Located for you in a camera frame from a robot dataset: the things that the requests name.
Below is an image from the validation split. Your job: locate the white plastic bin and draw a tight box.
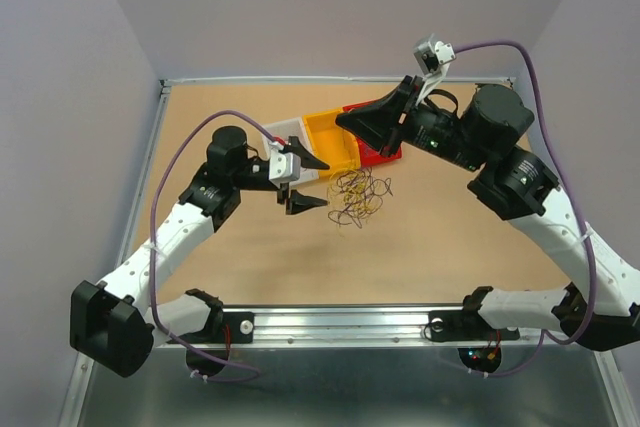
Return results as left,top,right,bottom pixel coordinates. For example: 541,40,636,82
264,117,319,186

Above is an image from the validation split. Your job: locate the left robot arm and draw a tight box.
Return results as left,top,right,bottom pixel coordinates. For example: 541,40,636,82
69,126,329,377

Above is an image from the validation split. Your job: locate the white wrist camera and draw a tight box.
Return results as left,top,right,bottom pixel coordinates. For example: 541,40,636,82
413,35,456,103
268,141,301,185

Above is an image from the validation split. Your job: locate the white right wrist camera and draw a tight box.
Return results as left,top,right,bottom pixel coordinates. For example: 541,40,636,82
413,35,456,103

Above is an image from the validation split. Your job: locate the yellow plastic bin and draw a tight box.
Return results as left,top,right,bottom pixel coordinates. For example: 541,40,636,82
302,108,361,179

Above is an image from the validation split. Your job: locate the purple cable tangle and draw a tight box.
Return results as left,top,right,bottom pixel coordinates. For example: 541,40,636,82
327,169,394,228

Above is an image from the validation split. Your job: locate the red plastic bin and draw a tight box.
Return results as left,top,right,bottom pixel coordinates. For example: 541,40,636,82
342,99,404,168

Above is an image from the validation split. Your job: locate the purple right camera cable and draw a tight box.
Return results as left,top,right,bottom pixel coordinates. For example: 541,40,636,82
453,39,597,379

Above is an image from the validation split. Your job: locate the aluminium front rail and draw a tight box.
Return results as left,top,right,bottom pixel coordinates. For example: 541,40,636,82
164,302,551,348

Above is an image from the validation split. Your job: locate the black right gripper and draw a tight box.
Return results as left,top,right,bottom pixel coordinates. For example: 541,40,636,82
335,76,489,173

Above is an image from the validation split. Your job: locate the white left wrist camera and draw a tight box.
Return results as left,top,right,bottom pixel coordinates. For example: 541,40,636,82
268,141,301,185

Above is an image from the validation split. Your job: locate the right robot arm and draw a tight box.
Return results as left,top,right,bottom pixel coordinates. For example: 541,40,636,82
336,77,639,351

